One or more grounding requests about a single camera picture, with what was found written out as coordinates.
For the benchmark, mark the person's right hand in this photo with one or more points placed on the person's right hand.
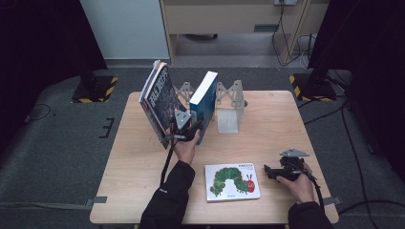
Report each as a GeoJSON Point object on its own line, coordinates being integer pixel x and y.
{"type": "Point", "coordinates": [301, 189]}

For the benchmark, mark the person's left hand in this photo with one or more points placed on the person's left hand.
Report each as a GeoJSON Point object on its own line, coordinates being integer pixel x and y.
{"type": "Point", "coordinates": [186, 151]}

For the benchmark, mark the grey metal expandable book rack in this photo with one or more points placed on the grey metal expandable book rack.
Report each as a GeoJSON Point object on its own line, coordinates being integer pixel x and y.
{"type": "Point", "coordinates": [227, 120]}

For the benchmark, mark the white caterpillar board book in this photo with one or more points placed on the white caterpillar board book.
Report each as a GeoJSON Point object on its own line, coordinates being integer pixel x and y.
{"type": "Point", "coordinates": [232, 183]}

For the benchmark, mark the black curtain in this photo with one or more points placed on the black curtain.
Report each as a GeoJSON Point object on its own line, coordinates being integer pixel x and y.
{"type": "Point", "coordinates": [375, 63]}
{"type": "Point", "coordinates": [38, 47]}

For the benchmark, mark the thick blue book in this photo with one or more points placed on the thick blue book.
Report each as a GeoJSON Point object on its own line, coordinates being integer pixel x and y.
{"type": "Point", "coordinates": [205, 105]}

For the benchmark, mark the light wooden desk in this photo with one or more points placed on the light wooden desk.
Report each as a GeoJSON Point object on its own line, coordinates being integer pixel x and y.
{"type": "Point", "coordinates": [223, 17]}

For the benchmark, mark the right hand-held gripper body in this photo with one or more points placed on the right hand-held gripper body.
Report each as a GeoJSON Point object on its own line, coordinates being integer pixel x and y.
{"type": "Point", "coordinates": [293, 167]}

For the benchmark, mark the dark cover magazine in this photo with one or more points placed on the dark cover magazine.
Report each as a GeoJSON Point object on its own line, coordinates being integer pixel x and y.
{"type": "Point", "coordinates": [164, 101]}

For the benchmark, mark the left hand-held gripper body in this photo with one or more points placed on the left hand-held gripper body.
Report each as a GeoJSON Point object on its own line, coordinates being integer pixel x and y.
{"type": "Point", "coordinates": [183, 133]}

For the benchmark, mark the white cabinet panel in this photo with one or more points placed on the white cabinet panel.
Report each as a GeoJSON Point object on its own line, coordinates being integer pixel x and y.
{"type": "Point", "coordinates": [127, 28]}

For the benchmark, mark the white power strip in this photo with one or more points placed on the white power strip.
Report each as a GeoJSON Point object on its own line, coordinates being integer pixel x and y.
{"type": "Point", "coordinates": [285, 2]}

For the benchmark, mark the black stand base striped edge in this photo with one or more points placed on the black stand base striped edge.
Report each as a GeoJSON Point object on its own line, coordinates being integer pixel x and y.
{"type": "Point", "coordinates": [95, 90]}
{"type": "Point", "coordinates": [313, 87]}

